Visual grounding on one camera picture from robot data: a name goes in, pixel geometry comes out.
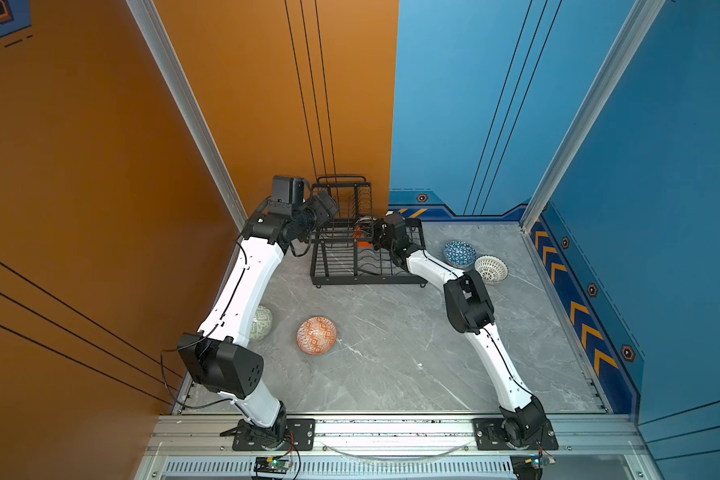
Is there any left green circuit board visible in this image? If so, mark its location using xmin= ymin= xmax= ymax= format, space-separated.
xmin=253 ymin=457 xmax=294 ymax=479

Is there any green circuit board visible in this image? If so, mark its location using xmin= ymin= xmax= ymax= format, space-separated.
xmin=524 ymin=451 xmax=557 ymax=470
xmin=253 ymin=457 xmax=294 ymax=479

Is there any black wire dish rack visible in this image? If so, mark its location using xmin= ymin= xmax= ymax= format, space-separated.
xmin=310 ymin=175 xmax=426 ymax=288

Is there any green patterned bowl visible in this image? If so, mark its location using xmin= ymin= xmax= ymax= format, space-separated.
xmin=250 ymin=305 xmax=274 ymax=341

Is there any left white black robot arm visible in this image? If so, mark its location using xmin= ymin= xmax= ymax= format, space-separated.
xmin=177 ymin=191 xmax=338 ymax=449

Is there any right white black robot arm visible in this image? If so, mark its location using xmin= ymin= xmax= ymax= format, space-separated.
xmin=371 ymin=213 xmax=552 ymax=449

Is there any red orange patterned bowl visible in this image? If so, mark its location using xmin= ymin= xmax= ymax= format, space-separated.
xmin=296 ymin=317 xmax=338 ymax=355

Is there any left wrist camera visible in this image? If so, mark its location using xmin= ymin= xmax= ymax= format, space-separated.
xmin=270 ymin=175 xmax=309 ymax=206

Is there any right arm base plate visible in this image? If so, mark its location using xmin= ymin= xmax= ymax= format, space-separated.
xmin=472 ymin=418 xmax=559 ymax=451

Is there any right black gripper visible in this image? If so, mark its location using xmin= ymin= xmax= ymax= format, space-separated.
xmin=358 ymin=219 xmax=396 ymax=255

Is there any aluminium front rail frame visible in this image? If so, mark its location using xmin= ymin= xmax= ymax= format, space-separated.
xmin=135 ymin=413 xmax=662 ymax=479

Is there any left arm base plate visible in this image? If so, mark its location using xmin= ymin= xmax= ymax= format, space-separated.
xmin=232 ymin=417 xmax=316 ymax=452

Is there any white brown striped bowl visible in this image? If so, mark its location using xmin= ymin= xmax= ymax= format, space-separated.
xmin=474 ymin=255 xmax=509 ymax=284

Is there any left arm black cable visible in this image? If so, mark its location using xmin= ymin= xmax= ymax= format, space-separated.
xmin=158 ymin=341 xmax=235 ymax=412

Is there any dark blue patterned bowl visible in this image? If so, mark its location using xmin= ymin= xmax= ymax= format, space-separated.
xmin=443 ymin=240 xmax=478 ymax=269

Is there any right green circuit board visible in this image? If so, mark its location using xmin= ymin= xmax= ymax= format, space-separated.
xmin=524 ymin=451 xmax=557 ymax=470

